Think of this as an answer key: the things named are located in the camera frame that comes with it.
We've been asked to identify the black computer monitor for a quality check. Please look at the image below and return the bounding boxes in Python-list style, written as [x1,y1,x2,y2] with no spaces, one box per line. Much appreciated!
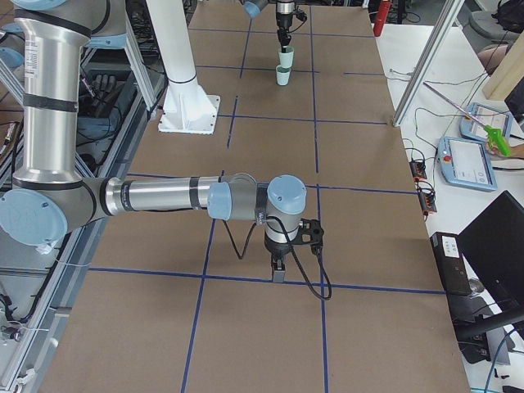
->
[458,191,523,311]

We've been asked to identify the person in black shirt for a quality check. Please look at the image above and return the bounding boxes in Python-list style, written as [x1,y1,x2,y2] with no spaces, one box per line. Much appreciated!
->
[477,44,523,160]

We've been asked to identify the mint green cup on table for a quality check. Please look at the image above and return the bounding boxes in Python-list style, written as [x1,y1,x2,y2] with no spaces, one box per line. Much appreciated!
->
[275,65,291,86]

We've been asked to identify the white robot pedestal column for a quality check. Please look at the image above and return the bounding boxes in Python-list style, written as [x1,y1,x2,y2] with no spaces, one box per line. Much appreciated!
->
[147,0,220,135]

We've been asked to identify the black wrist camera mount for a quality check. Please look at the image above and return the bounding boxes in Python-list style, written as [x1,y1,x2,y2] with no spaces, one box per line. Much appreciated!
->
[296,219,324,247]

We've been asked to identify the teach pendant tablet nearer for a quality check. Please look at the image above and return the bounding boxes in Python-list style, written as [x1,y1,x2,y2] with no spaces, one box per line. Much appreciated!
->
[437,136,498,192]

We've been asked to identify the mint green cup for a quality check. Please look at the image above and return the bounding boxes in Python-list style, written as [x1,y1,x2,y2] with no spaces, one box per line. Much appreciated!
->
[278,46,294,69]
[275,65,291,86]

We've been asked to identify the aluminium frame post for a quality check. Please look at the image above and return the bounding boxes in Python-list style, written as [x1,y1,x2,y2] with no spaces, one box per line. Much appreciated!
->
[392,0,464,127]

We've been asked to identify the black orange power strip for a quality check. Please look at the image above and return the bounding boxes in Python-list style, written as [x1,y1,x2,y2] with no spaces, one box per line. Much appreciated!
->
[409,160,437,217]

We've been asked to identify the reacher grabber tool green handle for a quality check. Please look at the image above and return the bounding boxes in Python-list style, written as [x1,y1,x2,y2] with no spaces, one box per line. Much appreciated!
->
[422,81,512,157]

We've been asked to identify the teach pendant tablet farther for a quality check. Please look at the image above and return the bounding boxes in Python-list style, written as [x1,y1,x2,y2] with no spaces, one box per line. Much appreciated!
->
[459,102,513,142]

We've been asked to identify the black desktop box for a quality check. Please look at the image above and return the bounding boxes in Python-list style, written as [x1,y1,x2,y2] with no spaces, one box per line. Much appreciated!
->
[430,232,472,296]

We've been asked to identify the red cylinder tube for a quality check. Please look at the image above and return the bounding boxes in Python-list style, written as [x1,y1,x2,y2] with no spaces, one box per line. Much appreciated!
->
[373,0,391,37]

